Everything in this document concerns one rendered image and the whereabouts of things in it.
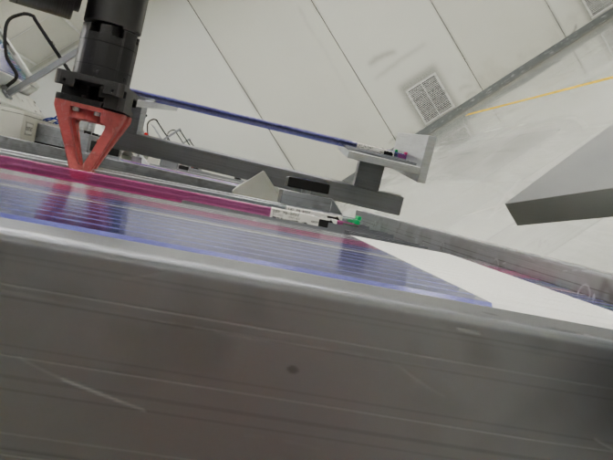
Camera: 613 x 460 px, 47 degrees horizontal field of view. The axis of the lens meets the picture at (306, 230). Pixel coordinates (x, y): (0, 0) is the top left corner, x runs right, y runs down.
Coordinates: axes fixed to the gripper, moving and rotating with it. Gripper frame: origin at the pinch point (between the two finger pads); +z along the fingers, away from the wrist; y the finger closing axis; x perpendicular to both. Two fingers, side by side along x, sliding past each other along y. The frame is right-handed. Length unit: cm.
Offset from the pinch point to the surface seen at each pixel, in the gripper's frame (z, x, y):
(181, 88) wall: -89, -63, -749
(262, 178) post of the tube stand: -3.8, 19.5, -37.0
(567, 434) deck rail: 1, 23, 60
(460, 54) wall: -205, 242, -751
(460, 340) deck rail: -1, 21, 60
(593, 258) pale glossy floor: -4, 133, -143
